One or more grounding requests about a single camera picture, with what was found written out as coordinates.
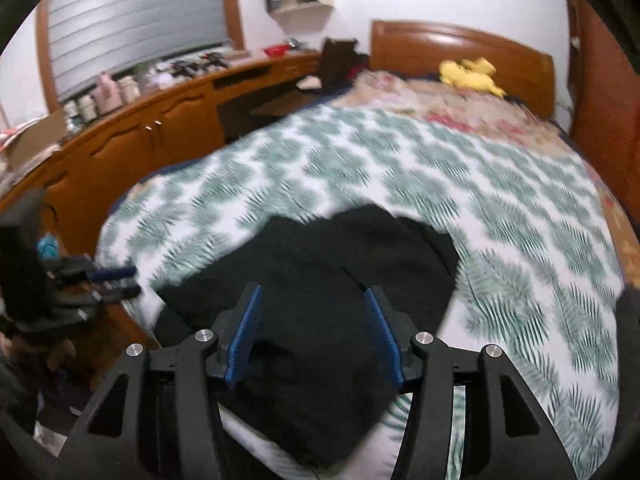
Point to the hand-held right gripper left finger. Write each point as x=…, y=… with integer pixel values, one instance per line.
x=245, y=335

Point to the yellow plush toy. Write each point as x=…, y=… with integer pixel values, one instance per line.
x=465, y=77

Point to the white jar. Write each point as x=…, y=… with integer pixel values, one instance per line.
x=129, y=91

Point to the black gadgets on desk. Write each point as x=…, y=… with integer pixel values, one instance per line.
x=197, y=64

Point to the wooden desk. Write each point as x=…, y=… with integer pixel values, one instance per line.
x=165, y=125

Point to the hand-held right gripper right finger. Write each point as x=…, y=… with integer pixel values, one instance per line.
x=385, y=335

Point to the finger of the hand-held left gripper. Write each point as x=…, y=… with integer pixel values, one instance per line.
x=110, y=272
x=115, y=294

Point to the red basket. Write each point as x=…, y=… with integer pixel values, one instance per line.
x=276, y=51

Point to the floral quilt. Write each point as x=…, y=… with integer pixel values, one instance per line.
x=450, y=105

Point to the wooden louvered wardrobe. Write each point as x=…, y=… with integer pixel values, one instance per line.
x=600, y=85

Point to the grey window blind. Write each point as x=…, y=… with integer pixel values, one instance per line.
x=140, y=10

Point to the pink bottle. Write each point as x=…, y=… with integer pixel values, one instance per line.
x=107, y=92

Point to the cardboard box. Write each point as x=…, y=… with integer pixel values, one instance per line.
x=35, y=137

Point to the person's left hand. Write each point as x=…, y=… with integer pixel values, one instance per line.
x=50, y=352

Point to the black coat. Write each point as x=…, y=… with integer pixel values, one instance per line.
x=320, y=270

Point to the wooden window frame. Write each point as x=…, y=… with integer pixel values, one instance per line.
x=232, y=5

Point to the bed with leaf-print cover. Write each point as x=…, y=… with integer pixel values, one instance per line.
x=500, y=240

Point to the wooden bed headboard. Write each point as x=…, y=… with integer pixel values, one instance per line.
x=425, y=47

